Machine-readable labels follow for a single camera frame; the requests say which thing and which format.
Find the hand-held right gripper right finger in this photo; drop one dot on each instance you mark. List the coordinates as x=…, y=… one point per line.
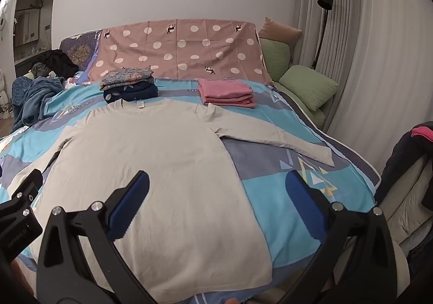
x=302, y=202

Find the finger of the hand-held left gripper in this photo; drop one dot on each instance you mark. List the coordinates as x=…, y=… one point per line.
x=23, y=189

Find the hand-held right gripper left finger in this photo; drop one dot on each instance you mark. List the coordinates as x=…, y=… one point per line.
x=130, y=202

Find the beige long-sleeve shirt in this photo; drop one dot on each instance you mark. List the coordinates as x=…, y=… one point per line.
x=152, y=155

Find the pile of dark clothes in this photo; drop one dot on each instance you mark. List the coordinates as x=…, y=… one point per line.
x=57, y=62

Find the teal fleece blanket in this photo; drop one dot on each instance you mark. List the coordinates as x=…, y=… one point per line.
x=33, y=97

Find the beige chair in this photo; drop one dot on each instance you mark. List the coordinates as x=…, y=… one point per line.
x=406, y=209

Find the dark jacket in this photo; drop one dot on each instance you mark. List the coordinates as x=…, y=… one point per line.
x=399, y=162

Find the folded navy garment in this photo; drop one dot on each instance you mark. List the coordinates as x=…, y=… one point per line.
x=135, y=91

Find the green pillow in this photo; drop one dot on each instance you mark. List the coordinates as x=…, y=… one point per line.
x=306, y=85
x=275, y=57

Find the folded coral garment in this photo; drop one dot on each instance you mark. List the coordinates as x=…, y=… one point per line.
x=238, y=103

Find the folded floral garment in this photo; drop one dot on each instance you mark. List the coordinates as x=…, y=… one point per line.
x=127, y=76

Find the folded pink garment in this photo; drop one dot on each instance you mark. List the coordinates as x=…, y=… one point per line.
x=223, y=89

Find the bright pink cloth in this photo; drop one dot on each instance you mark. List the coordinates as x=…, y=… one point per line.
x=424, y=133

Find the navy gold patterned cover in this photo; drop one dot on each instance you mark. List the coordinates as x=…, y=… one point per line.
x=76, y=50

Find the grey curtain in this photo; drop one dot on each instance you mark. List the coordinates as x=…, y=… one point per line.
x=372, y=53

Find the pink polka dot sheet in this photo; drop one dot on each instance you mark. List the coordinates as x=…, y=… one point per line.
x=189, y=46

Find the tan pillow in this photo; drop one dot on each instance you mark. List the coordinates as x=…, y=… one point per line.
x=279, y=31

